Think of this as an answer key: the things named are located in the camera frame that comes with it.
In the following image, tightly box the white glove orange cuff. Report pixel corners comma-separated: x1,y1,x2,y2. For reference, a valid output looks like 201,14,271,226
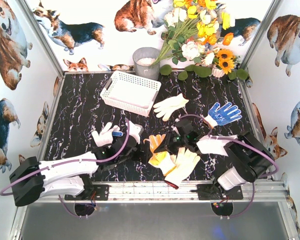
148,151,176,176

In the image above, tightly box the yellow coated work glove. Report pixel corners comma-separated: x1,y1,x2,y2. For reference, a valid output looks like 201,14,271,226
148,134,166,153

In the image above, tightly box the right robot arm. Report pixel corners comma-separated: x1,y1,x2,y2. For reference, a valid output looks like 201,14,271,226
148,119,278,191

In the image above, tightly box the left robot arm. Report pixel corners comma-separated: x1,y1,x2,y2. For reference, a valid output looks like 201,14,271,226
9,120,144,207

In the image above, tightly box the white plastic storage basket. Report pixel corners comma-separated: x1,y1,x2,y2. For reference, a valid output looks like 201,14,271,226
100,70,162,117

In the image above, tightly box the cream glove red cuff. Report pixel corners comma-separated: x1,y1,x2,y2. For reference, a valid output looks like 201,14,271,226
164,147,201,190

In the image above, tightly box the cream knit glove pair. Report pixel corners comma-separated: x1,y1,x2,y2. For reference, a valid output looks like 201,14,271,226
153,93,189,122

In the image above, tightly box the white glove blue finger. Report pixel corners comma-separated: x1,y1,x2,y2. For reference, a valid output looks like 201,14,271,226
91,122,123,147

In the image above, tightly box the blue dotted work glove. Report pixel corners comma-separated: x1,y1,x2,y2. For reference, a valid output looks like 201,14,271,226
203,102,242,129

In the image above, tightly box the small sunflower pot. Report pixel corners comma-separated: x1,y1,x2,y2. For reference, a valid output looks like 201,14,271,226
211,48,241,78

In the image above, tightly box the grey metal bucket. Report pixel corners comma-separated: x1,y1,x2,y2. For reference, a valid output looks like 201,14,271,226
132,47,160,81

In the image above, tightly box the artificial flower bouquet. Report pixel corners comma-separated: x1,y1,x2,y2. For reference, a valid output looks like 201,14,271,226
154,0,236,65

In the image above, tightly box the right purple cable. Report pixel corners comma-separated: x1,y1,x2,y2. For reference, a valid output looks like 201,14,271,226
173,113,280,221

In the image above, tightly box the purple cable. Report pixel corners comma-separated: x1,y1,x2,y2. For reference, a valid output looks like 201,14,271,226
173,113,280,221
0,117,131,220

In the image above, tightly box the aluminium front rail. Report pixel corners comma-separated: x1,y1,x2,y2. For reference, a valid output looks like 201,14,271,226
37,179,289,203

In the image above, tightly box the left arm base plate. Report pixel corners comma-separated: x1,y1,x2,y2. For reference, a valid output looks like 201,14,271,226
64,184,110,201

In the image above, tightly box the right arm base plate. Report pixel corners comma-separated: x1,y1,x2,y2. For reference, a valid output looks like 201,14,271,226
190,184,244,201

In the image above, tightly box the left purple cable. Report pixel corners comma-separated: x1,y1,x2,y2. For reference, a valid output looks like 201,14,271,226
0,117,131,220

